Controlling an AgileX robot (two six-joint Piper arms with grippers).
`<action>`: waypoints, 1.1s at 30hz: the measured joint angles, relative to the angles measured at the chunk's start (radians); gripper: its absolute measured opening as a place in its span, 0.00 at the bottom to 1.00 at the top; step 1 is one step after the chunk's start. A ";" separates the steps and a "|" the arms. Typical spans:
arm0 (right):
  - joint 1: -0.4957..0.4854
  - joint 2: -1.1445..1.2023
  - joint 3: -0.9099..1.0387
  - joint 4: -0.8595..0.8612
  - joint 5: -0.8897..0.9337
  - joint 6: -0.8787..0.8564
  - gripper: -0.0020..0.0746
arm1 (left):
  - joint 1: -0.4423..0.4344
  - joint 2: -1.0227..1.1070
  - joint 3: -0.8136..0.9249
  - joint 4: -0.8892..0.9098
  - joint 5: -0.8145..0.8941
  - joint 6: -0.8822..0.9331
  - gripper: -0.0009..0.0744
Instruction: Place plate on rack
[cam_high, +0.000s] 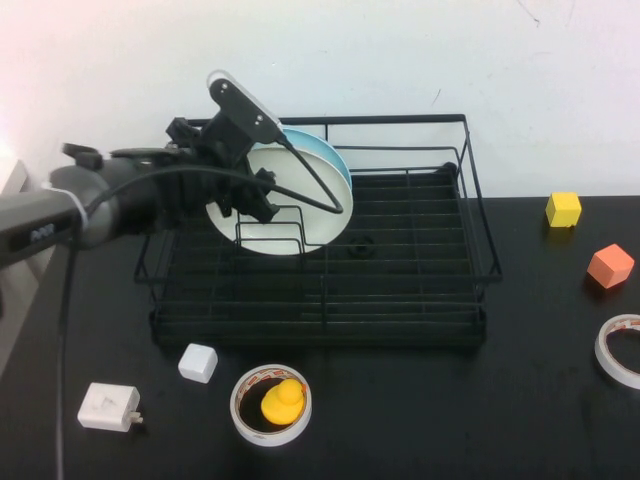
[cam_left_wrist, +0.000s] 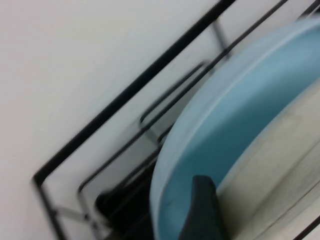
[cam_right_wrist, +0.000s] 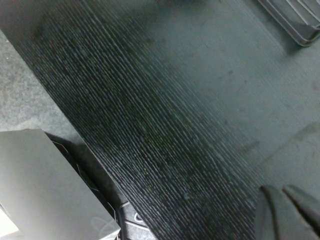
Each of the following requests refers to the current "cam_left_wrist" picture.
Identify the white plate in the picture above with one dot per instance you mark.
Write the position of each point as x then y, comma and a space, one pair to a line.
275, 162

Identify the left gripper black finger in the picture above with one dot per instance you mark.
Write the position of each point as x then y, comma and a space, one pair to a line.
202, 212

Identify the black drip tray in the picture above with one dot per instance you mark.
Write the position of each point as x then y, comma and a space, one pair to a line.
117, 212

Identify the light blue plate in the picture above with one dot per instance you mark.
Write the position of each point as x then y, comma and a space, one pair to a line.
225, 120

